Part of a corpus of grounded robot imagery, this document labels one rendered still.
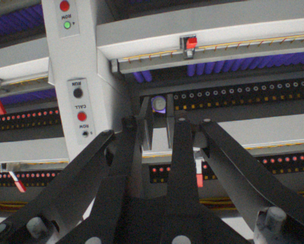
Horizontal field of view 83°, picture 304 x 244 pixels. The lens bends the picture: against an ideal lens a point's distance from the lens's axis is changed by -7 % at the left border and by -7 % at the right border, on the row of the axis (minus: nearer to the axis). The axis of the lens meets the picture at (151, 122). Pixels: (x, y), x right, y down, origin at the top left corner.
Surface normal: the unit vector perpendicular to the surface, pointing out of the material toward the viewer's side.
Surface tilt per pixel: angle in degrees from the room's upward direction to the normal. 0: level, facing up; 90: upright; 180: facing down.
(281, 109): 90
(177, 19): 107
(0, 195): 90
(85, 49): 90
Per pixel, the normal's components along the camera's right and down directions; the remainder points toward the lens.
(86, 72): -0.12, 0.18
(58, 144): -0.15, -0.12
